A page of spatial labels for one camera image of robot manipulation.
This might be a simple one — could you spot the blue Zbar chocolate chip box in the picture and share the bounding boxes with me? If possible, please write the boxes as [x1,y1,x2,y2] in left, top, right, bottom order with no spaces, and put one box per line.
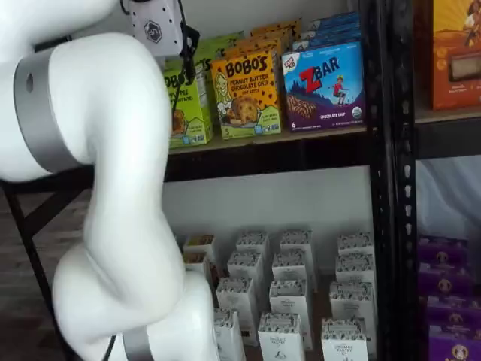
[288,35,364,53]
[281,40,366,133]
[300,24,362,41]
[310,12,362,31]

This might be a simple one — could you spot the green Bobo's apple pie box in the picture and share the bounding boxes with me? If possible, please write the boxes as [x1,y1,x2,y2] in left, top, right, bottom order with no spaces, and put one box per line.
[193,37,236,53]
[165,59,216,150]
[204,32,245,43]
[187,44,231,76]

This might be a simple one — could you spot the white organic pantry carton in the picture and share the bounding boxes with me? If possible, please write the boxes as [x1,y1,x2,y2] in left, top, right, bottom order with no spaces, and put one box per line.
[235,231,271,264]
[329,281,377,356]
[334,253,377,287]
[321,317,369,361]
[271,250,316,290]
[216,277,259,345]
[258,312,304,361]
[280,229,313,264]
[214,308,247,361]
[227,250,265,290]
[268,279,313,353]
[337,232,376,260]

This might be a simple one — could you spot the black metal table frame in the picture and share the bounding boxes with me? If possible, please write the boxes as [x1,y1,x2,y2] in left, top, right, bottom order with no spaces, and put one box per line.
[0,187,95,361]

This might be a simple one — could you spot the large orange cardboard box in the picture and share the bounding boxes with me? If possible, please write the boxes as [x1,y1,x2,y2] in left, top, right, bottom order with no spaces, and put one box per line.
[415,0,481,111]

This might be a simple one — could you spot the wooden shelf board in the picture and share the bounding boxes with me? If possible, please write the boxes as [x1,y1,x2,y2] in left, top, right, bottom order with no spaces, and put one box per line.
[415,106,481,126]
[167,126,368,155]

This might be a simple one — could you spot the small yellow white box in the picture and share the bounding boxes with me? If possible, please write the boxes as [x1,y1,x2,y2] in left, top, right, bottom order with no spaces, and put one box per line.
[182,252,210,281]
[183,235,216,262]

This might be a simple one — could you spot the white plastic sheet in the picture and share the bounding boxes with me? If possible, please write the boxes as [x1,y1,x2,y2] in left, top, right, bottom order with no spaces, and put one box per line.
[416,156,481,241]

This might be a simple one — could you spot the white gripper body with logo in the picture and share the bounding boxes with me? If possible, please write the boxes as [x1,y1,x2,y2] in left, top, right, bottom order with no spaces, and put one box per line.
[122,0,188,58]

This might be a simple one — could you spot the yellow Bobo's peanut butter box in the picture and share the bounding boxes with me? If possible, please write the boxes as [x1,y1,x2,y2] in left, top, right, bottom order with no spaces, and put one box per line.
[210,50,282,141]
[240,26,293,48]
[250,17,302,37]
[224,37,283,61]

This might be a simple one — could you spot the purple snack box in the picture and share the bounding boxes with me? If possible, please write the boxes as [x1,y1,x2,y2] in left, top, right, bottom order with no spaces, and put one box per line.
[418,235,470,266]
[418,262,473,298]
[428,325,481,361]
[426,295,481,330]

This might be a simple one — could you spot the white cartons on lower shelf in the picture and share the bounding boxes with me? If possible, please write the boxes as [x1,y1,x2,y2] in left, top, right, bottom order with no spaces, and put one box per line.
[240,259,339,361]

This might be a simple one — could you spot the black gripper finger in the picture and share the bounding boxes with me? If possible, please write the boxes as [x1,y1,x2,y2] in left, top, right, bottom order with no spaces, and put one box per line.
[179,23,201,87]

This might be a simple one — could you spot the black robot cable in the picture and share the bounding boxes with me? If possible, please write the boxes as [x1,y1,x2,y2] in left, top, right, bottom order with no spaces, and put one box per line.
[104,0,196,361]

